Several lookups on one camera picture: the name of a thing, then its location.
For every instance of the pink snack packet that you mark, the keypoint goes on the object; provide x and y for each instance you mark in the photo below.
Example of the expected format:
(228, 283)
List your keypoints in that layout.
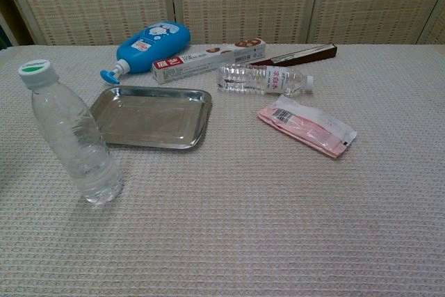
(306, 126)

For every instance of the rectangular metal tray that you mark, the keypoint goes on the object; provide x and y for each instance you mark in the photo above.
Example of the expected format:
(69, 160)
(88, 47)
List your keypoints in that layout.
(156, 119)

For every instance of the clear bottle green-white cap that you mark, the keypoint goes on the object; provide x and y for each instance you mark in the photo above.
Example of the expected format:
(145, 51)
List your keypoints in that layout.
(76, 144)

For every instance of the beige woven tablecloth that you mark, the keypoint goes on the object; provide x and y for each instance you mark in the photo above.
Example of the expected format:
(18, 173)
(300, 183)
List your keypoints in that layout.
(243, 224)

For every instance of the clear bottle red-print label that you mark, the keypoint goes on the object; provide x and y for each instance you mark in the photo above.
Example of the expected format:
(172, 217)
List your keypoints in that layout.
(250, 78)

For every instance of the blue pump lotion bottle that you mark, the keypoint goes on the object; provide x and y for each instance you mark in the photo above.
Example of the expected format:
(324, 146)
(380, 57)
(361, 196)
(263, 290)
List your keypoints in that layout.
(153, 46)

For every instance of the long dark red box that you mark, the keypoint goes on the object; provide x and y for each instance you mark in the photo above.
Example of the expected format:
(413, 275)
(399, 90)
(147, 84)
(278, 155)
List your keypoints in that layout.
(313, 54)

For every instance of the white wrap box red label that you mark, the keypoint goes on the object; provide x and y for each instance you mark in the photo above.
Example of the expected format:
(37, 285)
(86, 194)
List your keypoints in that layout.
(208, 58)

